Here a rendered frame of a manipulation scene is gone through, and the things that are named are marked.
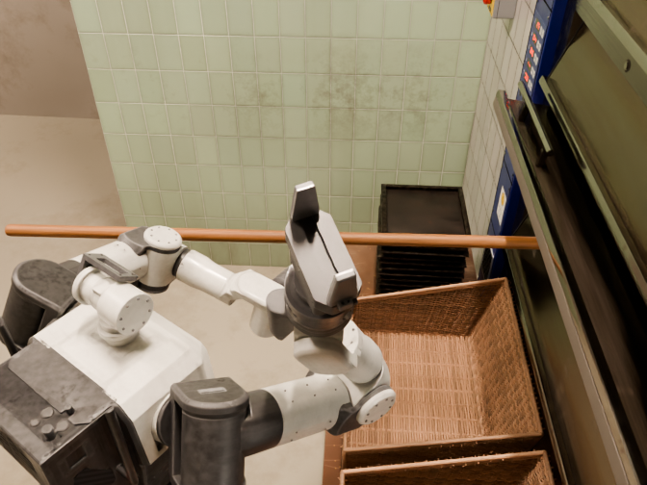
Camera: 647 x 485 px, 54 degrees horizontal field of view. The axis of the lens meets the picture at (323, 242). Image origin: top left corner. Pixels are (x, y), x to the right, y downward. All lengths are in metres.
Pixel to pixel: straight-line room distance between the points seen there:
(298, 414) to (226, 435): 0.13
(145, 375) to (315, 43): 1.83
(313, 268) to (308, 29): 1.94
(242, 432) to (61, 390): 0.27
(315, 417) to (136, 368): 0.28
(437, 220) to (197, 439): 1.34
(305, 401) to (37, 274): 0.51
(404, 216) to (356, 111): 0.75
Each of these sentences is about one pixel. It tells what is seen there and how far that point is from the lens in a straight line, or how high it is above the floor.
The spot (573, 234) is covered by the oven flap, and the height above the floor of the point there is 1.40.
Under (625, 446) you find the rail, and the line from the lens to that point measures 0.92.
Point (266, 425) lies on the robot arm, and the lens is 0.94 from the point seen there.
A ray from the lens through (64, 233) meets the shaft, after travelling 1.63.
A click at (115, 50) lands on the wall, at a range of 2.77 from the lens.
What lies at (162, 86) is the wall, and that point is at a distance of 2.77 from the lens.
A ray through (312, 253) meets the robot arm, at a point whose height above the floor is 1.69.
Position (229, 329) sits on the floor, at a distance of 2.94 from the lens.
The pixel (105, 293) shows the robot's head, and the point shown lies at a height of 1.51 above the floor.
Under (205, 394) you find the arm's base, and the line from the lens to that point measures 0.92.
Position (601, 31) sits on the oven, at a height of 1.65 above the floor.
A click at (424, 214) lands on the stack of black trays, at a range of 2.09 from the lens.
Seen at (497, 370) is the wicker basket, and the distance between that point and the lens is 1.89.
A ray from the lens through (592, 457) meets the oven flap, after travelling 1.43.
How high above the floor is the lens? 2.13
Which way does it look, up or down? 39 degrees down
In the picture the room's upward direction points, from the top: straight up
